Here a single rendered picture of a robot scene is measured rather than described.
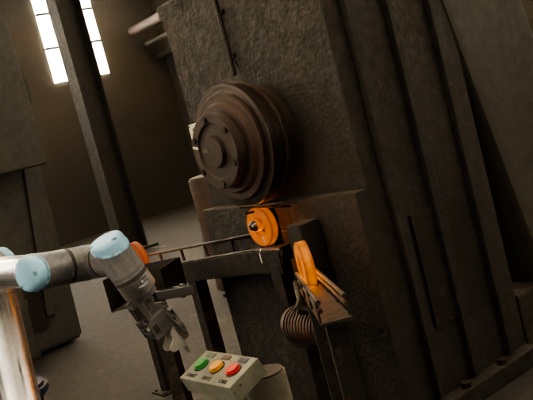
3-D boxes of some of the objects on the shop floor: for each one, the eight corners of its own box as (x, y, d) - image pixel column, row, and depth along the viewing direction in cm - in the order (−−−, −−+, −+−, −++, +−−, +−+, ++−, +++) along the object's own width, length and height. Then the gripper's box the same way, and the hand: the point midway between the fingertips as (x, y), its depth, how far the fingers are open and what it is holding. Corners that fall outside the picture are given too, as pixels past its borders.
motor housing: (337, 440, 286) (301, 299, 281) (381, 451, 269) (343, 301, 263) (311, 456, 279) (273, 312, 273) (354, 469, 261) (314, 315, 255)
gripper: (119, 304, 202) (164, 367, 208) (136, 305, 195) (182, 370, 201) (143, 282, 206) (186, 344, 213) (159, 282, 199) (204, 347, 205)
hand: (189, 346), depth 208 cm, fingers closed
